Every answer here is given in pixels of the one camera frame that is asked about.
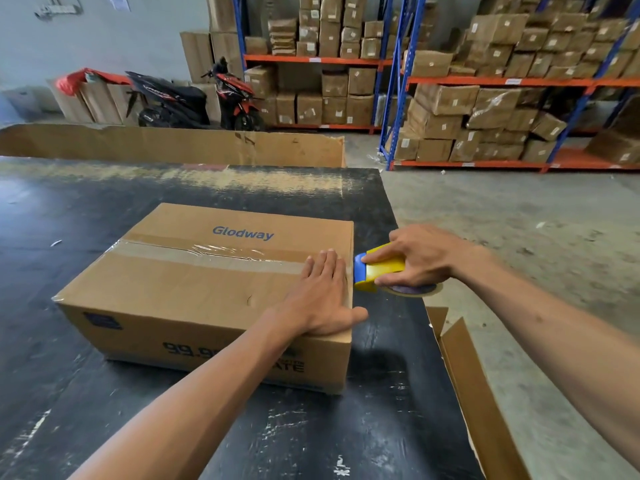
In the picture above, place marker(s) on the person's left hand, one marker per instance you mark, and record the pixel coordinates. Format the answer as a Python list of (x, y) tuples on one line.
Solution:
[(315, 304)]

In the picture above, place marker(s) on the person's right hand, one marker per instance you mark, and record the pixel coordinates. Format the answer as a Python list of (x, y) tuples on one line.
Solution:
[(430, 254)]

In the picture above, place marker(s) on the person's right thumb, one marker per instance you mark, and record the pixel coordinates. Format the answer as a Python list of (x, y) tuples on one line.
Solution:
[(392, 279)]

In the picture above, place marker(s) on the person's left thumb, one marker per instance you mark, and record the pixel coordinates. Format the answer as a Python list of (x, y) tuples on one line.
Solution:
[(347, 322)]

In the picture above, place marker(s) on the person's left little finger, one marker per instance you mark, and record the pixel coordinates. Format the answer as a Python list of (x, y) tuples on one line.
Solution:
[(308, 269)]

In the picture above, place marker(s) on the person's left middle finger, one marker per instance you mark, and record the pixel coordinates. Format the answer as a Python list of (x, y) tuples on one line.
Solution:
[(329, 267)]

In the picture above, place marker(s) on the yellow blue tape dispenser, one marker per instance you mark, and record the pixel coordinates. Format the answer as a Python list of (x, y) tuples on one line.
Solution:
[(377, 269)]

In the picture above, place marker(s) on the large taped cardboard box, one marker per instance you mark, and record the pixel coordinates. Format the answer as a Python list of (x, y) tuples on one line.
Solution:
[(200, 289)]

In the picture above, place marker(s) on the person's left forearm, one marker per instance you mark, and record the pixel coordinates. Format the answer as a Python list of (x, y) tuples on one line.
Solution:
[(200, 404)]

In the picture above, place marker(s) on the person's right forearm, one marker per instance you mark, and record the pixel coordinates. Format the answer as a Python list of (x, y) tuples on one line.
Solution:
[(560, 334)]

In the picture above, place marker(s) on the clear packing tape roll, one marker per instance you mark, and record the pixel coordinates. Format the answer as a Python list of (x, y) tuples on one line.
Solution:
[(420, 291)]

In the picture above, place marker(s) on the open empty cardboard carton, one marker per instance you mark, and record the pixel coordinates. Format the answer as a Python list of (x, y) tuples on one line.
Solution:
[(475, 394)]

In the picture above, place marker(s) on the stack of cardboard boxes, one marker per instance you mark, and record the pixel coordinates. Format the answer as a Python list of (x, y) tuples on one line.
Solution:
[(320, 99), (540, 44), (465, 124), (330, 24)]

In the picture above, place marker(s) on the red black scooter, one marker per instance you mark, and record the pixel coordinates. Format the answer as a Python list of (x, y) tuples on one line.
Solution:
[(237, 97)]

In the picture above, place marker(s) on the long flat cardboard sheet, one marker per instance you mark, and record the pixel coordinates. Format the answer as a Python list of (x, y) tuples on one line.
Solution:
[(165, 144)]

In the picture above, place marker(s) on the blue orange storage rack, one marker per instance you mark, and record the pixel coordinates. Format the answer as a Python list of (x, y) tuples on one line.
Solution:
[(500, 81), (320, 59)]

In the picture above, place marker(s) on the black motorcycle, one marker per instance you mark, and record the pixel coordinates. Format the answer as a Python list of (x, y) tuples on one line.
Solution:
[(170, 102)]

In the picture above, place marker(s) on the leaning flattened cardboard sheets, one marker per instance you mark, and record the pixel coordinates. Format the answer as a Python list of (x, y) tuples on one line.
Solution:
[(200, 54)]

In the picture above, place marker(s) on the single brown shipping box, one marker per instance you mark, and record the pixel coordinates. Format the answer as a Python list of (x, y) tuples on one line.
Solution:
[(617, 137)]

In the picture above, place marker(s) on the grey wall fixture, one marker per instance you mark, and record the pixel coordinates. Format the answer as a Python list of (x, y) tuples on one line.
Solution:
[(57, 8)]

